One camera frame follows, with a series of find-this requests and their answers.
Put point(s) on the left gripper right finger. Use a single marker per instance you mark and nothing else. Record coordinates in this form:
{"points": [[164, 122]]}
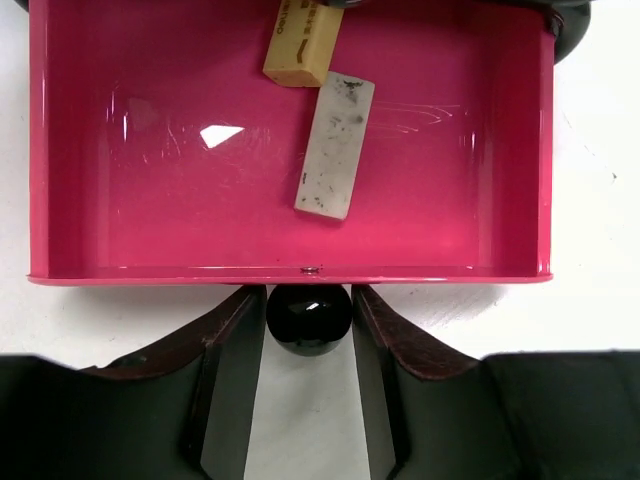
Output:
{"points": [[432, 412]]}

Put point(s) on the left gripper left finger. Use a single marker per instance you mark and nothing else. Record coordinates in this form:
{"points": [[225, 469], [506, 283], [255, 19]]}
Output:
{"points": [[179, 408]]}

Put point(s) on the pink drawer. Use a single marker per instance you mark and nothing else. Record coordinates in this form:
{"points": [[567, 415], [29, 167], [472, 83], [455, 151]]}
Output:
{"points": [[160, 153]]}

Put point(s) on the long white eraser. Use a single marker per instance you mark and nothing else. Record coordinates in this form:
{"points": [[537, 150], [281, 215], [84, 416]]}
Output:
{"points": [[334, 147]]}

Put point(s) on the yellow white eraser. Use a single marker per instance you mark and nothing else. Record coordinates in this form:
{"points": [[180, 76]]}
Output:
{"points": [[302, 43]]}

